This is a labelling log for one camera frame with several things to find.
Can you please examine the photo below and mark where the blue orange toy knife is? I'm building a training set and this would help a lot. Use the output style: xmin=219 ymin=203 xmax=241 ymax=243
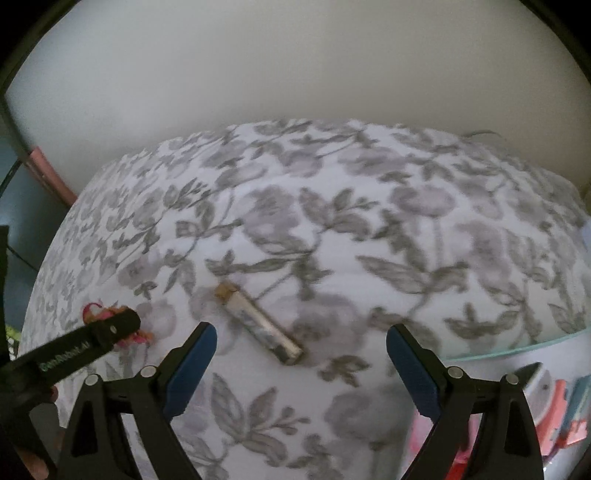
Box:
xmin=536 ymin=376 xmax=590 ymax=459

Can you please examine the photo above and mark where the orange pink toy figure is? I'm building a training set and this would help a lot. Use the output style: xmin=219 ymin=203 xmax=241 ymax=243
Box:
xmin=82 ymin=302 xmax=154 ymax=349

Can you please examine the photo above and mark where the person's hand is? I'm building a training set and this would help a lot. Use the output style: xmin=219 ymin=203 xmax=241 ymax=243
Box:
xmin=19 ymin=386 xmax=62 ymax=479

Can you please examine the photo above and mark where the teal shallow box tray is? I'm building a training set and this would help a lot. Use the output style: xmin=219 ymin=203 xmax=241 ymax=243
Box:
xmin=400 ymin=333 xmax=591 ymax=480

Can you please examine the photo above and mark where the floral grey white blanket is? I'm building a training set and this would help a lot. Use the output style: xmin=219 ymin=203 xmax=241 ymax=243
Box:
xmin=21 ymin=119 xmax=590 ymax=479

